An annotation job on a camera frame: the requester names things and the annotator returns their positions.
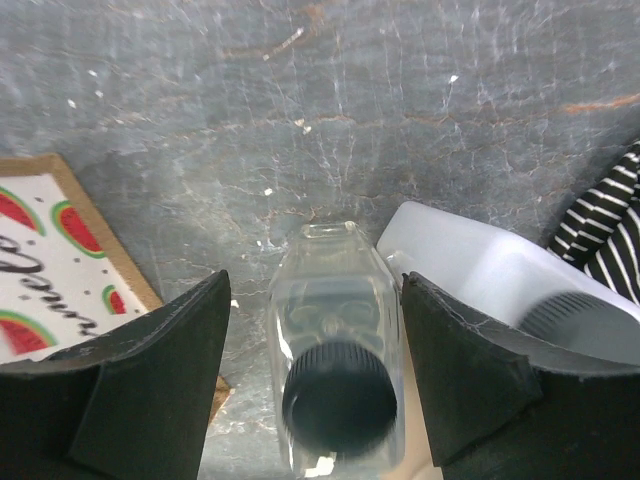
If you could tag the black white striped cloth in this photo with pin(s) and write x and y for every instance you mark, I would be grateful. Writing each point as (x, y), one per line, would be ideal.
(599, 232)

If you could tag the clear square bottle grey cap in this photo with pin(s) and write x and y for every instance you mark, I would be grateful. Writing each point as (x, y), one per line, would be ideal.
(333, 326)

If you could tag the watermelon print canvas bag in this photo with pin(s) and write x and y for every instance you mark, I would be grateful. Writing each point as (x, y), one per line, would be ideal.
(65, 278)

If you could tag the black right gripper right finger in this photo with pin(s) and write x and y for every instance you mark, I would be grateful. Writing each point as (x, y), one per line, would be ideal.
(557, 398)

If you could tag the white square bottle grey cap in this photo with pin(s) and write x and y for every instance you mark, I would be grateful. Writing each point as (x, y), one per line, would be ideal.
(512, 280)

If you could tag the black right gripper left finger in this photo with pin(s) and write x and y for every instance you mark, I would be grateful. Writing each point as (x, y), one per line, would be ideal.
(133, 403)

